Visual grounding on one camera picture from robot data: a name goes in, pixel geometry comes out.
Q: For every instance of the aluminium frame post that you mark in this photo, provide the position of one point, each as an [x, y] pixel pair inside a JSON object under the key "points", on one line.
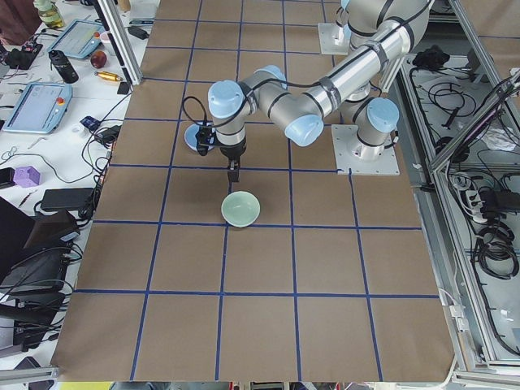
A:
{"points": [[109, 15]]}

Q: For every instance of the purple plastic block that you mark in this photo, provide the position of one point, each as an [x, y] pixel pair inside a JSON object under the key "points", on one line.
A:
{"points": [[27, 177]]}

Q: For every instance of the green ceramic bowl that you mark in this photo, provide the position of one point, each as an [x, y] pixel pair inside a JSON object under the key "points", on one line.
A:
{"points": [[240, 209]]}

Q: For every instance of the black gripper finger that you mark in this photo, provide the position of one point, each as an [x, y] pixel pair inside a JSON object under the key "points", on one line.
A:
{"points": [[233, 170]]}

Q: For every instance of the blue ceramic bowl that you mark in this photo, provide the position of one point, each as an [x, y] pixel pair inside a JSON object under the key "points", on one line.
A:
{"points": [[190, 136]]}

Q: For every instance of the far blue teach pendant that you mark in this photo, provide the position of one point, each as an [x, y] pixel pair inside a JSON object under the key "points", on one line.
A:
{"points": [[79, 39]]}

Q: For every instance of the black water bottle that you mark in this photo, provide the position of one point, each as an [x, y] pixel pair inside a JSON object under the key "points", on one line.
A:
{"points": [[61, 63]]}

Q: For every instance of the red apple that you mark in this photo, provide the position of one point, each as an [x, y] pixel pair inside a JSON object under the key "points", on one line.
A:
{"points": [[98, 59]]}

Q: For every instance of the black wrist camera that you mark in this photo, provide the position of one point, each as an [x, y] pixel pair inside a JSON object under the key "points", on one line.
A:
{"points": [[205, 140]]}

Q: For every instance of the blue teach pendant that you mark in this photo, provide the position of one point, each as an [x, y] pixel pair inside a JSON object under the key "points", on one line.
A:
{"points": [[40, 108], [79, 39]]}

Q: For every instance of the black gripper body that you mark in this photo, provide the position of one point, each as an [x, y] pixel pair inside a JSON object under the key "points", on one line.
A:
{"points": [[231, 151]]}

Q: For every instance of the black power adapter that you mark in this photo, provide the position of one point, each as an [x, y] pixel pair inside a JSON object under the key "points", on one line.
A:
{"points": [[65, 199]]}

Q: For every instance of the near blue teach pendant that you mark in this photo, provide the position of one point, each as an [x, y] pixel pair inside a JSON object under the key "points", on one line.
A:
{"points": [[40, 108]]}

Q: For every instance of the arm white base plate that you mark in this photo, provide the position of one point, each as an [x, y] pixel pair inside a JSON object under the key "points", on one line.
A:
{"points": [[334, 39], [355, 158]]}

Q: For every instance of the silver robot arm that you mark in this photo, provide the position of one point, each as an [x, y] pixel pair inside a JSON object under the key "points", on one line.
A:
{"points": [[381, 34], [342, 16]]}

